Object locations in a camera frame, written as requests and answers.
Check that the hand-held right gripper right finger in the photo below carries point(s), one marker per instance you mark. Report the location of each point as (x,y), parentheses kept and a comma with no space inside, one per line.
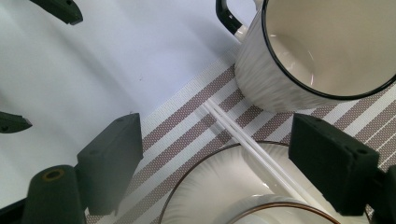
(333,161)

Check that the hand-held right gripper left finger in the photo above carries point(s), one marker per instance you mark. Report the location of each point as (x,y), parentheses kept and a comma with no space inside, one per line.
(109,161)

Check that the white chopstick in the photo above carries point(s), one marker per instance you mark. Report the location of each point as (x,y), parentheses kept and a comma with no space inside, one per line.
(243,144)
(249,138)

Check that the white mug with black rim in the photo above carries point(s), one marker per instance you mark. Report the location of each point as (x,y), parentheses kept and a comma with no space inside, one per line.
(280,77)

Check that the pale blue table cover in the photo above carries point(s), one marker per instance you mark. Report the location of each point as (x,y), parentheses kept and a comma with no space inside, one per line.
(124,56)

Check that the white bowl with dark rim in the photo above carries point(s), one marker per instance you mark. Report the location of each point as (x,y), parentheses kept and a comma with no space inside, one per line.
(274,213)

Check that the brown striped placemat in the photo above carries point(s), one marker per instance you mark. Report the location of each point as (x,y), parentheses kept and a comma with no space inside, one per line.
(186,118)

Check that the white plate with dark rim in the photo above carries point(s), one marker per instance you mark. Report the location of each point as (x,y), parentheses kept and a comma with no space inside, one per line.
(218,180)

